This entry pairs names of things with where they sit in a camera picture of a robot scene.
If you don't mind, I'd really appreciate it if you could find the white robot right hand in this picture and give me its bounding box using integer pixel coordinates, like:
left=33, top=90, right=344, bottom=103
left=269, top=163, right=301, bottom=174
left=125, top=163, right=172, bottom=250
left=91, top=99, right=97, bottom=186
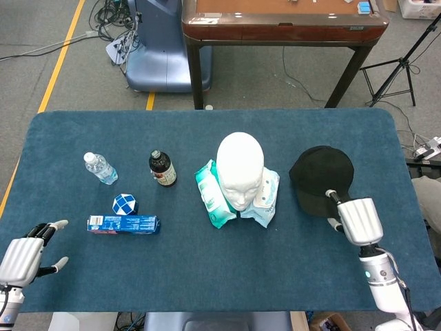
left=325, top=188, right=384, bottom=246

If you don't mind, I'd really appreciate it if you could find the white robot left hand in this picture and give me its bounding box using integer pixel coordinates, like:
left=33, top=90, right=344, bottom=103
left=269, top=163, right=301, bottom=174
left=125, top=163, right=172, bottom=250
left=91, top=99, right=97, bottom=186
left=0, top=219, right=70, bottom=289

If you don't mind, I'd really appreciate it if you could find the black baseball cap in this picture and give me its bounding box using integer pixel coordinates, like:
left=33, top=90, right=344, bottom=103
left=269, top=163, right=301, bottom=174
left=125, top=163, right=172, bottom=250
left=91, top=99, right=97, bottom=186
left=288, top=145, right=356, bottom=219

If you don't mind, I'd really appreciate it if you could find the white foam mannequin head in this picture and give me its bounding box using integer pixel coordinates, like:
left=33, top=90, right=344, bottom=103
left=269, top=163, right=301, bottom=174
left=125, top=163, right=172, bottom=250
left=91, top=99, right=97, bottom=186
left=216, top=131, right=265, bottom=212

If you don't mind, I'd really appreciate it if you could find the grey trousered person leg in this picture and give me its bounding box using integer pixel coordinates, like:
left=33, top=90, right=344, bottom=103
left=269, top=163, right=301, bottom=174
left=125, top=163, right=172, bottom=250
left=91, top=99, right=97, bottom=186
left=411, top=175, right=441, bottom=230

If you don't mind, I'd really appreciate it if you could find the light blue wet wipes pack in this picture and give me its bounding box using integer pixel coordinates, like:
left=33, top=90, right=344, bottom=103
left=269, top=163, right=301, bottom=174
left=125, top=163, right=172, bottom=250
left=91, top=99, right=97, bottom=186
left=240, top=166, right=280, bottom=228

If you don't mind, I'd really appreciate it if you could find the white power strip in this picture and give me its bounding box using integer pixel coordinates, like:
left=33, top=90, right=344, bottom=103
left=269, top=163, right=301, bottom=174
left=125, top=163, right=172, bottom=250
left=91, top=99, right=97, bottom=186
left=413, top=136, right=441, bottom=163

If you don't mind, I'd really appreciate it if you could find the cardboard box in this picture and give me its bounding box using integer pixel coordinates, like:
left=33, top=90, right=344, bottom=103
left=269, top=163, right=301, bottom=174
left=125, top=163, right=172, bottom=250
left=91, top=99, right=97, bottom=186
left=309, top=312, right=352, bottom=331

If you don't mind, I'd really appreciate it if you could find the blue cookie box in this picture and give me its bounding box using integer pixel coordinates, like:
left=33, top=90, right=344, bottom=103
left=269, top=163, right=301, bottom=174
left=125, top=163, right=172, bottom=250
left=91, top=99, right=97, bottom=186
left=86, top=214, right=161, bottom=236

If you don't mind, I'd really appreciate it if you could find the blue white snake puzzle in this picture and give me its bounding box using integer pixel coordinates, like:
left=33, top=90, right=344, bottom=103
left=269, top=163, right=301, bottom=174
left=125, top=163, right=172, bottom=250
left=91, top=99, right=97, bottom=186
left=112, top=193, right=139, bottom=217

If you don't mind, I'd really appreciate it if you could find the wooden plank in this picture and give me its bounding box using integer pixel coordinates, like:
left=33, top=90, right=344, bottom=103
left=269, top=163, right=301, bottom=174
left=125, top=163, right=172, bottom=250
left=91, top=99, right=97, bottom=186
left=290, top=312, right=309, bottom=331

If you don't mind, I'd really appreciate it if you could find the clear water bottle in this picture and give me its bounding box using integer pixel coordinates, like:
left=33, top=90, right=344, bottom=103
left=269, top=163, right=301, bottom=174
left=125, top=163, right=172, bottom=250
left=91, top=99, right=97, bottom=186
left=83, top=152, right=119, bottom=186

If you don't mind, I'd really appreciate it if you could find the green wet wipes pack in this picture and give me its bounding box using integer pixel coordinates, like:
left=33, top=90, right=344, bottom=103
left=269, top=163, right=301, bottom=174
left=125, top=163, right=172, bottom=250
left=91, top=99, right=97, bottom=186
left=194, top=159, right=238, bottom=230

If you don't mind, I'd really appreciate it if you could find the black tripod stand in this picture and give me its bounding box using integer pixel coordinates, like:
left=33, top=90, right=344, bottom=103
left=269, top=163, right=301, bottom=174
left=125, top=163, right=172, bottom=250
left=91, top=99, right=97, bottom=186
left=359, top=13, right=441, bottom=108

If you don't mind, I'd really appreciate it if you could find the blue felt table mat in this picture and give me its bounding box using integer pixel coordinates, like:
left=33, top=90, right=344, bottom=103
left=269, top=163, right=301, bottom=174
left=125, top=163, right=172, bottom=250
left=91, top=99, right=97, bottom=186
left=0, top=108, right=437, bottom=314

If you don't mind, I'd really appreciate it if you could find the dark tea bottle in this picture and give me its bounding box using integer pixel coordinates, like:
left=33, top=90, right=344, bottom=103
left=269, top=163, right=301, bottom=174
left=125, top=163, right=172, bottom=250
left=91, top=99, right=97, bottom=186
left=148, top=149, right=178, bottom=188

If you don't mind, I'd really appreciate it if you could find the blue-grey robot chassis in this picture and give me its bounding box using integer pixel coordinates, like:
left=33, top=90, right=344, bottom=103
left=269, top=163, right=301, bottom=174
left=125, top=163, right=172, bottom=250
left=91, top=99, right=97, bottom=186
left=143, top=312, right=292, bottom=331

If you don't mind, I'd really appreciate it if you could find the brown mahjong table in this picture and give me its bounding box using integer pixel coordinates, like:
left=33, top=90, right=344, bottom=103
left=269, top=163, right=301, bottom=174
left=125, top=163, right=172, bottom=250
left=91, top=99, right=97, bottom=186
left=181, top=0, right=390, bottom=110

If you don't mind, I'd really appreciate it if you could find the white storage box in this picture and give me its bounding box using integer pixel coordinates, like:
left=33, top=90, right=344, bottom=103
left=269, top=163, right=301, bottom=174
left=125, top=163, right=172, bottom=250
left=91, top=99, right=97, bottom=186
left=398, top=0, right=441, bottom=21

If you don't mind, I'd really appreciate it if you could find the black floor cable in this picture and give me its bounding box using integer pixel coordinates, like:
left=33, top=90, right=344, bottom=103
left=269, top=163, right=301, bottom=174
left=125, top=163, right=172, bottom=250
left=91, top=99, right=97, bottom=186
left=282, top=46, right=327, bottom=104

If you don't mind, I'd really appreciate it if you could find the white floor cable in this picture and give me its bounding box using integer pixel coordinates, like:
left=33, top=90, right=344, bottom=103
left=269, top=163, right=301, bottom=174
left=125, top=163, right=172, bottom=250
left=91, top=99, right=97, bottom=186
left=0, top=30, right=101, bottom=62

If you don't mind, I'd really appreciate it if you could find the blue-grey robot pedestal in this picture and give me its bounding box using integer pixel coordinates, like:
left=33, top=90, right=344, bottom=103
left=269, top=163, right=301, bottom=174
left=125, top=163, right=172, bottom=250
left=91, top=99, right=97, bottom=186
left=124, top=0, right=213, bottom=93

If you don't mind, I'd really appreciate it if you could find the black cable bundle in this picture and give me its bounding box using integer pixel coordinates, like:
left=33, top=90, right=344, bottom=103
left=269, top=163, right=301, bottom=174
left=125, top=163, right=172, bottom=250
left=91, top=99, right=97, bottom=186
left=88, top=0, right=144, bottom=75

